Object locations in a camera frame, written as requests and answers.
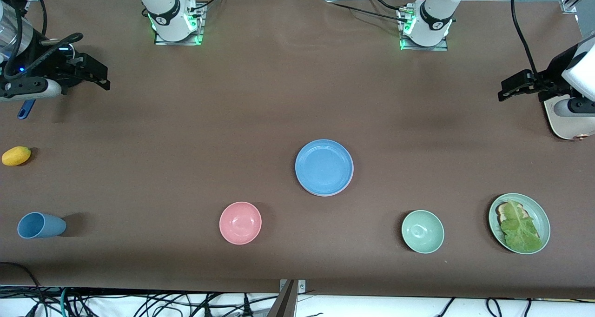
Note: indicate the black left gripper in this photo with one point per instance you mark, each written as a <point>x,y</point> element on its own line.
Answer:
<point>551,77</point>

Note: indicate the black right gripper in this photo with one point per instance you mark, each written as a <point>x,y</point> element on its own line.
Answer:
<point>56,65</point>

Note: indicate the pink plate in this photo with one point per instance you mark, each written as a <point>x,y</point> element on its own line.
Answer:
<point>345,189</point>

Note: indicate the blue plate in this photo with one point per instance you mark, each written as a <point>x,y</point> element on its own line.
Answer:
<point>324,167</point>

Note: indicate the glass lid blue knob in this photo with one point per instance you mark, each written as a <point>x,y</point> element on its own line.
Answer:
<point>69,52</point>

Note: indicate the beige toaster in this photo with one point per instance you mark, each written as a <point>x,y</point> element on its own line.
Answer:
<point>569,128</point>

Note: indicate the yellow lemon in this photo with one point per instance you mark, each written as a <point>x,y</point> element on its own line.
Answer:
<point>16,156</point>

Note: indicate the toast slice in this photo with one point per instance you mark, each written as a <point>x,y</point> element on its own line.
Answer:
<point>501,210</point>

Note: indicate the green plate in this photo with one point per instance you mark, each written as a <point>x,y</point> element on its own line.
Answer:
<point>541,219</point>

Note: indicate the green lettuce leaf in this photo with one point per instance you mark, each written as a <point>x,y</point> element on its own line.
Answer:
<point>520,233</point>

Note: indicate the blue cup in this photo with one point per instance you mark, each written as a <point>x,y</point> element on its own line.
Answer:
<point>42,225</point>

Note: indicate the green bowl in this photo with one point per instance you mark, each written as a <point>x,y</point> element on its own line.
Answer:
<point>422,231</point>

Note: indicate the brown table cloth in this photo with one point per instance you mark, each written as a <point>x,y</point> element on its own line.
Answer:
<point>279,98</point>

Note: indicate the pink bowl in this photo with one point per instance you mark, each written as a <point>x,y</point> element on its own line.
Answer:
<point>240,223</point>

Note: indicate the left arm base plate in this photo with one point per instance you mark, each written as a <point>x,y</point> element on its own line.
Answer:
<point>439,48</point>

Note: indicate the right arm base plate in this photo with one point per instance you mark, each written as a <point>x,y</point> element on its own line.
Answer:
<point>179,42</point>

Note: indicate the silver table edge bracket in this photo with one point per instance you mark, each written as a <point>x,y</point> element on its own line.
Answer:
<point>302,285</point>

